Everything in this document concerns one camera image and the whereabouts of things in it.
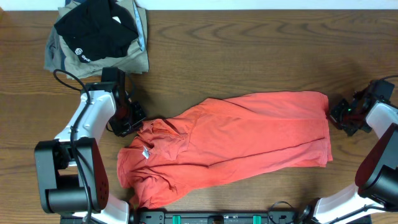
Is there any khaki folded garment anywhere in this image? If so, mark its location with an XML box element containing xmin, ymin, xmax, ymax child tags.
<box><xmin>60</xmin><ymin>0</ymin><xmax>149</xmax><ymax>78</ymax></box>

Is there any black folded garment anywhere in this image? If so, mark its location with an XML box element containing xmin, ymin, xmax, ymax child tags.
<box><xmin>54</xmin><ymin>0</ymin><xmax>139</xmax><ymax>63</ymax></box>

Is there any light blue folded garment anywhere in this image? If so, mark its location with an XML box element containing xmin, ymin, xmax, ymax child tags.
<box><xmin>132</xmin><ymin>0</ymin><xmax>146</xmax><ymax>52</ymax></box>

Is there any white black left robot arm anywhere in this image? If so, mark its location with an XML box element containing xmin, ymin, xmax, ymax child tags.
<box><xmin>34</xmin><ymin>82</ymin><xmax>146</xmax><ymax>223</ymax></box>

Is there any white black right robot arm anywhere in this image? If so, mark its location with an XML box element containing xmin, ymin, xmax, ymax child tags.
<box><xmin>295</xmin><ymin>101</ymin><xmax>397</xmax><ymax>224</ymax></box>

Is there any red soccer t-shirt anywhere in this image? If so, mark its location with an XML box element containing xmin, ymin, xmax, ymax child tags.
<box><xmin>117</xmin><ymin>91</ymin><xmax>332</xmax><ymax>208</ymax></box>

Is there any grey folded garment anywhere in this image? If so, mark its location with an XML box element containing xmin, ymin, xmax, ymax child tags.
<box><xmin>44</xmin><ymin>27</ymin><xmax>66</xmax><ymax>72</ymax></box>

